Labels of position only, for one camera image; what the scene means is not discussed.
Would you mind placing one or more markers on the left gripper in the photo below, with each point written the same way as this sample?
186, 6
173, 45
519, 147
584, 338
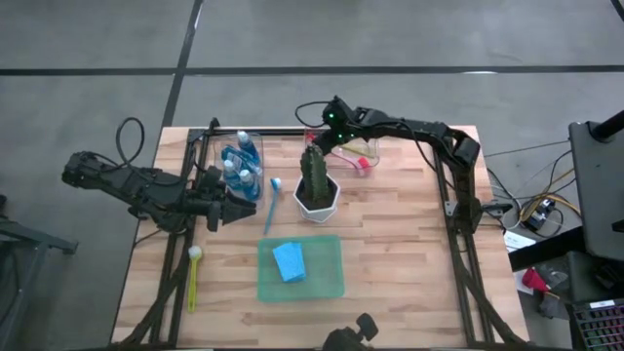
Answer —
214, 200

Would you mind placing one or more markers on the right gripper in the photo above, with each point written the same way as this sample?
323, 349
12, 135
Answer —
334, 136

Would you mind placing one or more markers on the red and white dish brush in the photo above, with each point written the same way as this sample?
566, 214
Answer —
348, 160

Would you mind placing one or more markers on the blue dish brush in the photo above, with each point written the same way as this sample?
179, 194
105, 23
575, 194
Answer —
272, 209

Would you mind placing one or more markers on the blue sponge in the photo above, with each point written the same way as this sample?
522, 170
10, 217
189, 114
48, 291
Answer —
285, 245
291, 263

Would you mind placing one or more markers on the lime green dish brush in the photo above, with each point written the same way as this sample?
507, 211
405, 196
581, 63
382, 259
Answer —
193, 283

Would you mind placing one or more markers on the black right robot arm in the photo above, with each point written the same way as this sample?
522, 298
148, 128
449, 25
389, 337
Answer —
429, 131

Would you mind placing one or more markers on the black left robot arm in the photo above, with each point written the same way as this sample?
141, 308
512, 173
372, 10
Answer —
146, 190

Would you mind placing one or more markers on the clear plastic bin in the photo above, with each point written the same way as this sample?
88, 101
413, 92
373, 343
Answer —
370, 168
214, 200

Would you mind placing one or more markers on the green cactus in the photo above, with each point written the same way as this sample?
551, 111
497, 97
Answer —
316, 170

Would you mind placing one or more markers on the teal translucent plastic bin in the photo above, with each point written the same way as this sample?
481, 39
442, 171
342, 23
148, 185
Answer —
322, 273

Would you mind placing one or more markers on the black blurry object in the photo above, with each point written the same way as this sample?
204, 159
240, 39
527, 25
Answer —
341, 341

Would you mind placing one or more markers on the black floor stand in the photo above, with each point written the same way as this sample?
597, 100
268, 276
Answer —
29, 239

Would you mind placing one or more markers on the white paper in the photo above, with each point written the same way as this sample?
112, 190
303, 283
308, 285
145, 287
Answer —
519, 241

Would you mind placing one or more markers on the blue power supply box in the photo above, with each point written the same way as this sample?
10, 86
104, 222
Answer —
538, 214

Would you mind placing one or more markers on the red object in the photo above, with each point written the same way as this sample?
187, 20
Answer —
534, 280

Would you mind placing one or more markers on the laptop keyboard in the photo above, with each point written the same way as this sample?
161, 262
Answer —
602, 329

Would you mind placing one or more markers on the black metal table frame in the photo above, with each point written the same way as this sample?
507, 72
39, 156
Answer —
273, 131

